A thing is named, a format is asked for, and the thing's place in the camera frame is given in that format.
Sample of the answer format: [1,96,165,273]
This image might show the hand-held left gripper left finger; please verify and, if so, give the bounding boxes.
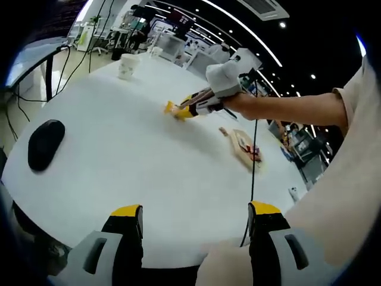
[49,203,144,286]

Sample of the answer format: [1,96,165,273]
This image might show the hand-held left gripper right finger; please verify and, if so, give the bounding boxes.
[247,200,343,286]

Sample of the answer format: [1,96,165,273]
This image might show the yellow food snack packet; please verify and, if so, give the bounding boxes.
[163,100,183,119]

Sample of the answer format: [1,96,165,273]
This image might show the beige hexagonal container plate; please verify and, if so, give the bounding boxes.
[230,129,266,175]

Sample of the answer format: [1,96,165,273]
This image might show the long red food bar packet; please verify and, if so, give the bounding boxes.
[241,142,263,163]

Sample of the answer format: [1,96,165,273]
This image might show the person's right hand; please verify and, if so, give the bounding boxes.
[223,92,253,119]

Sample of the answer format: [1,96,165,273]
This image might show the white mesh office chair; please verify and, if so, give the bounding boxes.
[159,35,186,64]
[185,49,211,74]

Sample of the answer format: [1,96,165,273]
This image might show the dark hanging display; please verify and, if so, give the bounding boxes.
[174,10,194,29]

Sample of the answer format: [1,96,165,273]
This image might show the white paper cup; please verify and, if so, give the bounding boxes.
[118,53,141,80]

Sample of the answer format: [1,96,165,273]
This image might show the ceiling air conditioner vent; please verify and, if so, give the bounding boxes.
[238,0,290,20]

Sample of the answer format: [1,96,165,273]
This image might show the person's beige shirt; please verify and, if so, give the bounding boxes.
[195,56,381,286]

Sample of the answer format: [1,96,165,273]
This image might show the black computer mouse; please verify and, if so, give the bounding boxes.
[27,119,66,172]

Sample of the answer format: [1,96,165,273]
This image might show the white cabinet with green sticker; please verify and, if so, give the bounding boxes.
[74,22,96,51]

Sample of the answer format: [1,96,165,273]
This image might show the grey tilted desk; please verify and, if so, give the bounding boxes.
[4,44,72,104]

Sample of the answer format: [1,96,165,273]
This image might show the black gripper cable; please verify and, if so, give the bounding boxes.
[224,107,259,248]

